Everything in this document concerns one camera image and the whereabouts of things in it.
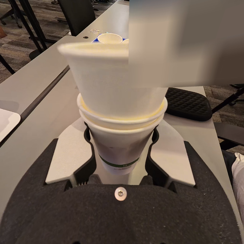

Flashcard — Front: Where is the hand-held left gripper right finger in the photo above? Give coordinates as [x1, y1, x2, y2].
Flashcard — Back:
[145, 118, 195, 187]

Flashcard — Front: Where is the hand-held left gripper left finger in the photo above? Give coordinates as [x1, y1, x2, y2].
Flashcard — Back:
[45, 118, 96, 187]

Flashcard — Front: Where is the stack of nested white cups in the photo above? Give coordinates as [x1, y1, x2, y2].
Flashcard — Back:
[77, 94, 168, 175]

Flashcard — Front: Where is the black textured pad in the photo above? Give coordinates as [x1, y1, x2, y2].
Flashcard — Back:
[165, 87, 213, 121]

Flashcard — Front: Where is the white board stand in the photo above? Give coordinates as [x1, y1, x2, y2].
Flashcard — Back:
[0, 109, 21, 142]

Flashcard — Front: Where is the black framed panel on stand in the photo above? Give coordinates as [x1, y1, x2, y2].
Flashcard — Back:
[8, 0, 57, 60]

